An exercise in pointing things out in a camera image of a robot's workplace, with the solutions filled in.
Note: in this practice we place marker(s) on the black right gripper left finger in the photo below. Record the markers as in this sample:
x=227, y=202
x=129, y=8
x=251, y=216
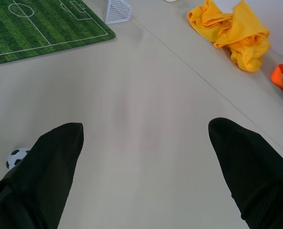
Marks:
x=41, y=181

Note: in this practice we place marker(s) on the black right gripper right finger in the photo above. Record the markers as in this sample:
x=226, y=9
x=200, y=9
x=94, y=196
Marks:
x=253, y=171

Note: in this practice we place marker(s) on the small soccer ball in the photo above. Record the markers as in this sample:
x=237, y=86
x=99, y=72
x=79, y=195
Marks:
x=15, y=158

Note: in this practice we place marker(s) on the green soccer field mat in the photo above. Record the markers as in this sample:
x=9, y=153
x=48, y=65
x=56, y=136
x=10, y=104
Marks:
x=34, y=28

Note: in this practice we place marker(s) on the crumpled yellow cloth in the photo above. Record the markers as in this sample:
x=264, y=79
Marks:
x=236, y=35

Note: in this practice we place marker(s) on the white mesh toy goal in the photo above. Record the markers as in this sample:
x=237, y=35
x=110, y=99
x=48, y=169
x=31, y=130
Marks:
x=117, y=10

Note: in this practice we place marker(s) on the small white object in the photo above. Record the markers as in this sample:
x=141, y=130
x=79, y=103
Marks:
x=170, y=0

